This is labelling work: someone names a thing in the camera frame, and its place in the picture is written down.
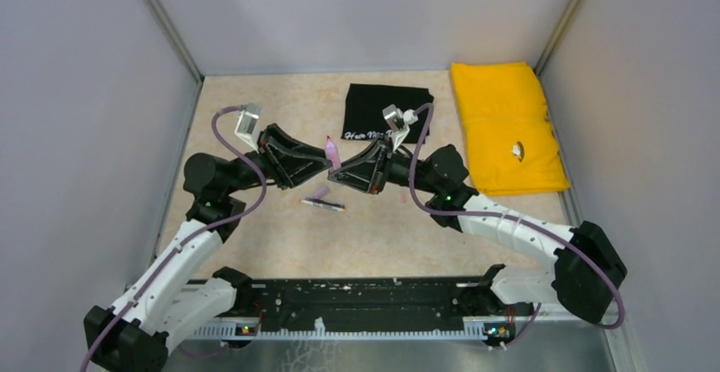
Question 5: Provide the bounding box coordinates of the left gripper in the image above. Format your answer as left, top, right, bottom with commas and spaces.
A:
222, 122, 334, 195

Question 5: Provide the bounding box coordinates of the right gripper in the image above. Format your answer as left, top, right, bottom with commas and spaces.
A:
329, 134, 441, 195

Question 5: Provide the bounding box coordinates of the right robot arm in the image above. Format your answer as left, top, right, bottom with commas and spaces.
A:
329, 138, 627, 330

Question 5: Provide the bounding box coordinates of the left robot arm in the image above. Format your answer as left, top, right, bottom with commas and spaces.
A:
81, 124, 331, 371

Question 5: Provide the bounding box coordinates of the purple pen cap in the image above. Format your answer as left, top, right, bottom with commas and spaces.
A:
312, 185, 330, 200

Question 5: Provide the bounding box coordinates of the black folded t-shirt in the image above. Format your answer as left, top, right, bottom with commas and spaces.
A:
340, 83, 435, 141

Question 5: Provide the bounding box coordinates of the yellow folded t-shirt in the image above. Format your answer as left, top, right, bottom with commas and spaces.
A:
450, 62, 571, 195

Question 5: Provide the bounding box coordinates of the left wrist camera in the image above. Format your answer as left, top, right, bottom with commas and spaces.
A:
234, 103, 262, 150

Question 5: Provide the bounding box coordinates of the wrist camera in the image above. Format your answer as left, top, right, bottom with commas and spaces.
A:
234, 103, 262, 150
382, 104, 419, 151

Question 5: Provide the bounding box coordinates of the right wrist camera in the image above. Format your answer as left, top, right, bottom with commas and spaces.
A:
382, 104, 419, 151

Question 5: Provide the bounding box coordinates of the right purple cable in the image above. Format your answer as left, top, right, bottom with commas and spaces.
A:
408, 102, 627, 350

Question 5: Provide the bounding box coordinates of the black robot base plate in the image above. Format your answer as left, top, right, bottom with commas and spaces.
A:
225, 275, 535, 335

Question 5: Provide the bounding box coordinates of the aluminium frame rail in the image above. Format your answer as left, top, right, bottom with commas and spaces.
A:
118, 282, 627, 341

